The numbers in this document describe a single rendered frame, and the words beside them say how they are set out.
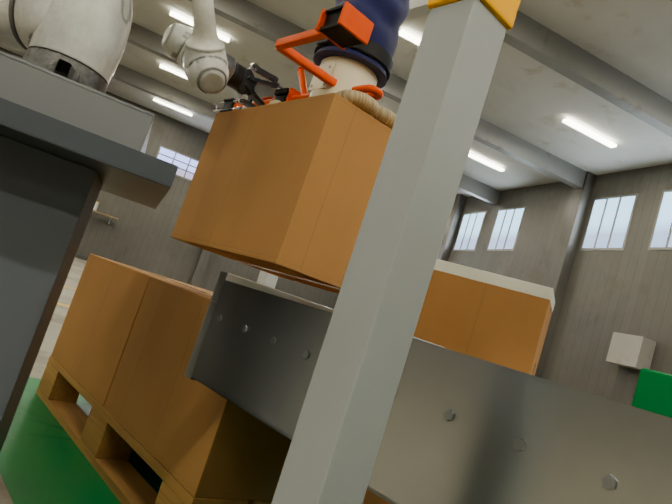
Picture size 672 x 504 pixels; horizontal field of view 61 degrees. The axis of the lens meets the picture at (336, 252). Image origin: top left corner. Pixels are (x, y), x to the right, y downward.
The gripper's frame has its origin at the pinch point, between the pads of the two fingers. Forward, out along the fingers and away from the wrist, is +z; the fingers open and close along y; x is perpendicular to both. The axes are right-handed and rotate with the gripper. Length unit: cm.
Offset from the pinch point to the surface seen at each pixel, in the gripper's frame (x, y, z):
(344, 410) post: 122, 69, -52
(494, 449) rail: 126, 69, -34
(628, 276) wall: -314, -193, 986
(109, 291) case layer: -33, 75, -19
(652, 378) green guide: 135, 57, -23
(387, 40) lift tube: 41.3, -15.8, 1.3
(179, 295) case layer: 16, 67, -19
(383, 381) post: 122, 66, -48
